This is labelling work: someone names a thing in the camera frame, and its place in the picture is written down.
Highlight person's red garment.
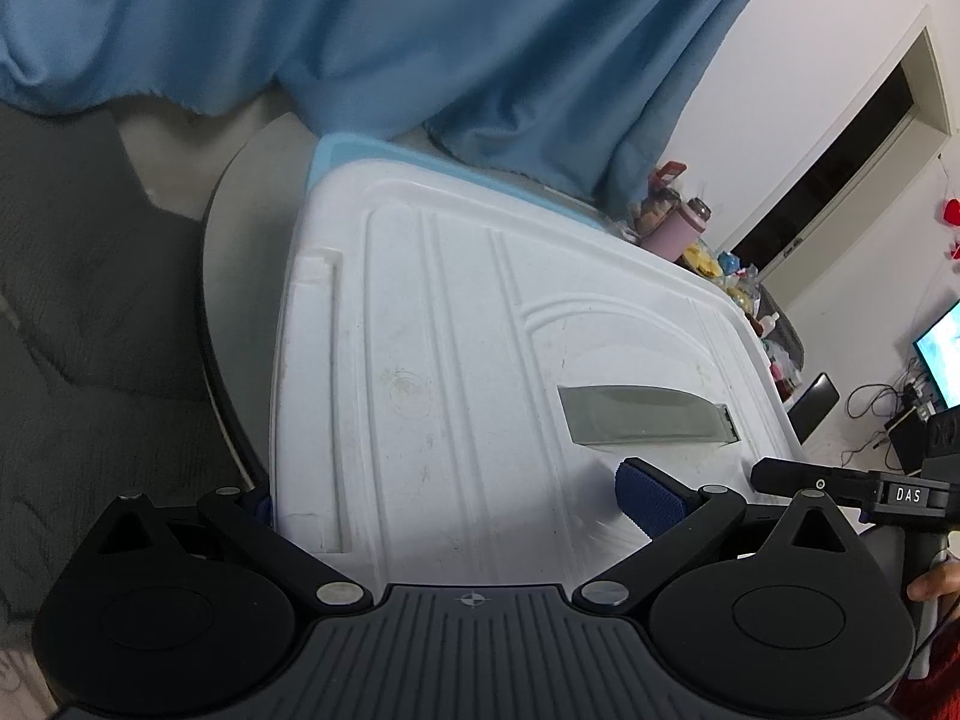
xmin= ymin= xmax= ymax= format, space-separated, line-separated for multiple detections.
xmin=892 ymin=645 xmax=960 ymax=720

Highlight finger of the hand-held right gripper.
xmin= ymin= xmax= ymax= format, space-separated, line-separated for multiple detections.
xmin=750 ymin=456 xmax=875 ymax=517

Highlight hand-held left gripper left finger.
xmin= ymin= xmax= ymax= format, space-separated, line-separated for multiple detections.
xmin=94 ymin=487 xmax=376 ymax=607

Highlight colourful snack bags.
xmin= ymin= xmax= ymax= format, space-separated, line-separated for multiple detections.
xmin=722 ymin=268 xmax=764 ymax=310

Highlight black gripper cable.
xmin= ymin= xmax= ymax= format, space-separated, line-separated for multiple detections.
xmin=909 ymin=598 xmax=943 ymax=680

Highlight television screen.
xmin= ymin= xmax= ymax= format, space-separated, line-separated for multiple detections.
xmin=912 ymin=300 xmax=960 ymax=403

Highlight blue curtain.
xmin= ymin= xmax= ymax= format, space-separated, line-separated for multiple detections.
xmin=0 ymin=0 xmax=796 ymax=215

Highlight black phone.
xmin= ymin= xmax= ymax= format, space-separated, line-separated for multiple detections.
xmin=787 ymin=371 xmax=842 ymax=445

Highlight red lidded jar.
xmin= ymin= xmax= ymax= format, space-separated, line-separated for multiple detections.
xmin=634 ymin=160 xmax=688 ymax=239

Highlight person's right hand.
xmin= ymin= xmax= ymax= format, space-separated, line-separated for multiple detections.
xmin=906 ymin=561 xmax=960 ymax=602

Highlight pink thermos bottle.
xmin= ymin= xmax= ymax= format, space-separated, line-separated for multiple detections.
xmin=641 ymin=197 xmax=713 ymax=263

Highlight tangle of black cables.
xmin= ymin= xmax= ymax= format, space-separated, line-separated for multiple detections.
xmin=841 ymin=381 xmax=935 ymax=467

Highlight white plastic box lid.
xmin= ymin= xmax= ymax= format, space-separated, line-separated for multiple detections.
xmin=268 ymin=161 xmax=802 ymax=590

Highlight white door frame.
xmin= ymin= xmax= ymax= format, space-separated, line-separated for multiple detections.
xmin=724 ymin=6 xmax=960 ymax=316

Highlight black box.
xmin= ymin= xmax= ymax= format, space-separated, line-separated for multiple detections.
xmin=885 ymin=409 xmax=932 ymax=470

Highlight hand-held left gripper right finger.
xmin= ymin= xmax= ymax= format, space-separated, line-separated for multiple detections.
xmin=572 ymin=456 xmax=865 ymax=607

